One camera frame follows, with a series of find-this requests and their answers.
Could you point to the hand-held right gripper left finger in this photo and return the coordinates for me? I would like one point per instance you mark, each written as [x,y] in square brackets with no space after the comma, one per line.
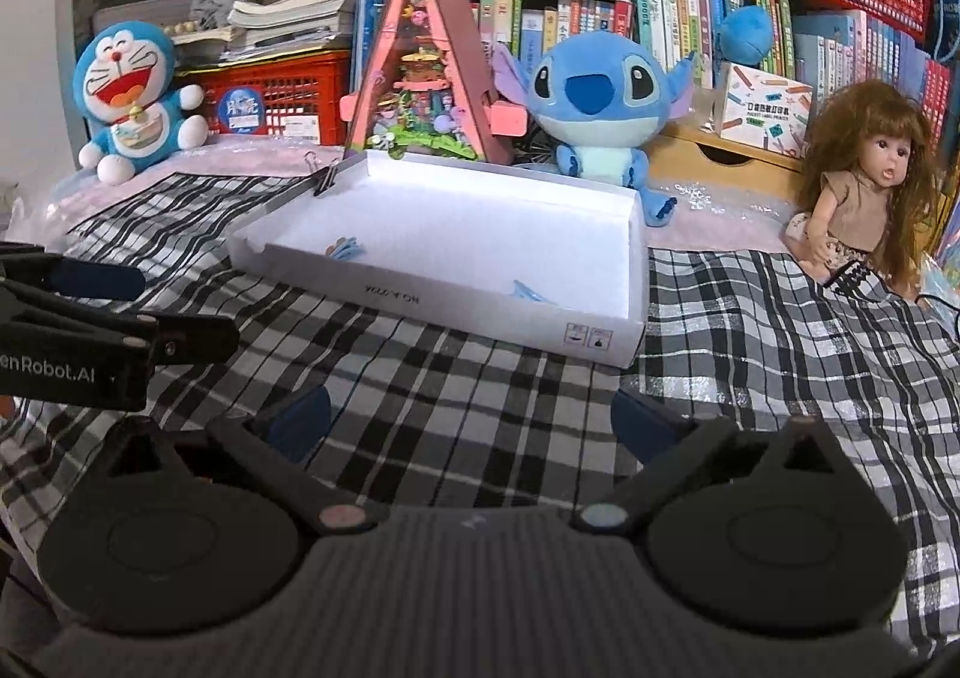
[304,419]

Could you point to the blue robot cat plush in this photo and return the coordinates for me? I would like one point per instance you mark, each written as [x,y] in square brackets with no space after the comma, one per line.
[124,78]

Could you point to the clear plastic bag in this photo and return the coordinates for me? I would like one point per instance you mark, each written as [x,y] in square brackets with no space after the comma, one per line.
[22,213]

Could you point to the grey cloth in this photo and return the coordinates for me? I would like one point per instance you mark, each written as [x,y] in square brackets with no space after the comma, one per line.
[214,3]

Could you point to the black binder clip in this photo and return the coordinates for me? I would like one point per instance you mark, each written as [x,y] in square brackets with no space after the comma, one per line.
[324,181]

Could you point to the blue alien plush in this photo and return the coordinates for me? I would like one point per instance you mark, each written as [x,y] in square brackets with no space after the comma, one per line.
[592,93]

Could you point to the row of upright books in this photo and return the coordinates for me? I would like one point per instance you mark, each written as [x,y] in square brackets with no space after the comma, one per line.
[675,3]
[525,18]

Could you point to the pink bed sheet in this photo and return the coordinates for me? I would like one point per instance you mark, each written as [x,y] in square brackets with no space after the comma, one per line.
[240,157]

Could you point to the round blue badge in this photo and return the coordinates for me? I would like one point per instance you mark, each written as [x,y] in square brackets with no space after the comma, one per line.
[235,110]

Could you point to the black comb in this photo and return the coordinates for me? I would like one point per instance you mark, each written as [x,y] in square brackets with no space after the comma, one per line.
[851,277]

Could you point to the wooden drawer box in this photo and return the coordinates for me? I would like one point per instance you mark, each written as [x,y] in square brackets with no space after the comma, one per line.
[712,157]

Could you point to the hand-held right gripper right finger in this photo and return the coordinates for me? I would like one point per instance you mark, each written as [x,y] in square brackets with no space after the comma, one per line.
[637,423]

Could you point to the pink a-frame miniature house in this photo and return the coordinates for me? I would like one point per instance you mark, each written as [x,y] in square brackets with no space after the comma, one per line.
[420,85]

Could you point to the blue patterned bag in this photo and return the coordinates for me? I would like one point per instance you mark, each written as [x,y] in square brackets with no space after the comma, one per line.
[945,10]

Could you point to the brown haired doll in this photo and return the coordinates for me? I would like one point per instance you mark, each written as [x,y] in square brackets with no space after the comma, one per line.
[877,153]

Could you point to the white label printer box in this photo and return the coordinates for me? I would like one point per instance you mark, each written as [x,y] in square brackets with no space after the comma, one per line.
[757,108]

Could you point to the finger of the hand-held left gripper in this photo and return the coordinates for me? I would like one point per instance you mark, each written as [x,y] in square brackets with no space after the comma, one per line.
[97,280]
[195,342]

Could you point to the row of blue red books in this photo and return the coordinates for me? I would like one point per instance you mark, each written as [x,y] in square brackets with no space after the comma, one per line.
[862,48]

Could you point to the blue hair clip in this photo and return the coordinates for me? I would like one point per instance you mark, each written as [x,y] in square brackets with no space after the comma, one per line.
[532,292]
[346,248]

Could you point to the white cardboard box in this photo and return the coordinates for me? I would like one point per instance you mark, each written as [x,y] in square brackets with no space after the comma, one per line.
[465,228]

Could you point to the black white plaid blanket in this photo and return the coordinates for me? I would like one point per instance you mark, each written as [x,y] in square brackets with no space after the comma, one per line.
[465,393]

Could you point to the grey storage box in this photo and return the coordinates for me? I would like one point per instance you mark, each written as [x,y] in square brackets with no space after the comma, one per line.
[135,18]

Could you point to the red plastic crate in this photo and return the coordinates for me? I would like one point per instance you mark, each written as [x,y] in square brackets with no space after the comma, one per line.
[300,85]

